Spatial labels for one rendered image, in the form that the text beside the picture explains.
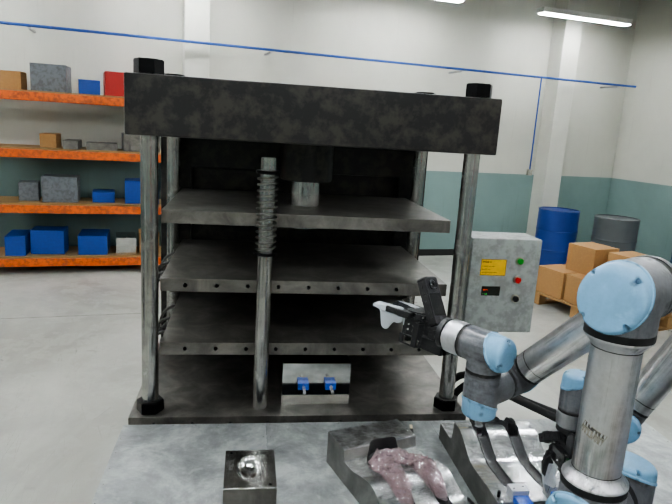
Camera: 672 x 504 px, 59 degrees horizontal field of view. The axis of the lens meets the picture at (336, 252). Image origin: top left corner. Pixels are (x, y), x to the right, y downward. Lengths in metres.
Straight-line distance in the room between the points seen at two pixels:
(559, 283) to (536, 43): 4.27
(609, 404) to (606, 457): 0.10
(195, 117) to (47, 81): 5.48
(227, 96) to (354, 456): 1.23
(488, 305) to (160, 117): 1.47
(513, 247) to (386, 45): 6.48
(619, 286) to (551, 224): 7.97
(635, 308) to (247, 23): 7.49
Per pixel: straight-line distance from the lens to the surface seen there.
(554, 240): 9.05
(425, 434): 2.28
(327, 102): 2.09
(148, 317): 2.25
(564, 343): 1.31
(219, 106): 2.08
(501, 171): 9.69
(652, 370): 1.58
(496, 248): 2.49
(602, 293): 1.08
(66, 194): 7.55
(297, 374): 2.38
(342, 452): 1.93
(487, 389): 1.31
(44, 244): 7.70
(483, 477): 1.93
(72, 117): 8.06
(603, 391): 1.14
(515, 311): 2.60
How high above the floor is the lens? 1.88
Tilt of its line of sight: 12 degrees down
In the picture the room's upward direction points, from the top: 4 degrees clockwise
